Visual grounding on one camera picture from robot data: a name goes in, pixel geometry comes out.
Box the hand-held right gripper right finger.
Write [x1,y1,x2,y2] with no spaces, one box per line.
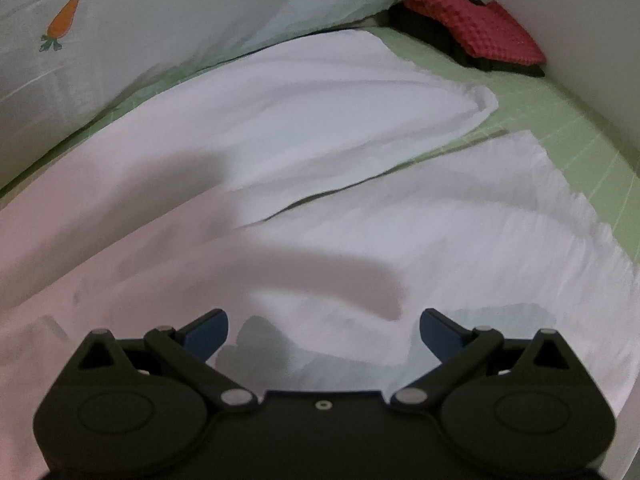
[391,308,577,412]

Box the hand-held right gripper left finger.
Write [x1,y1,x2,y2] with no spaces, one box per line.
[76,309,260,413]

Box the white garment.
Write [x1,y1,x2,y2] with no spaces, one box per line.
[0,27,640,461]

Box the black garment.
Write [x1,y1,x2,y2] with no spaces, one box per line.
[387,0,547,79]

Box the red waffle cloth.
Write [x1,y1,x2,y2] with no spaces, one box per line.
[402,0,547,66]

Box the carrot print quilt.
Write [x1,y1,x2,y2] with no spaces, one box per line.
[0,0,477,192]

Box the white bed end board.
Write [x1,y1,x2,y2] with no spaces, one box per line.
[462,0,640,161]

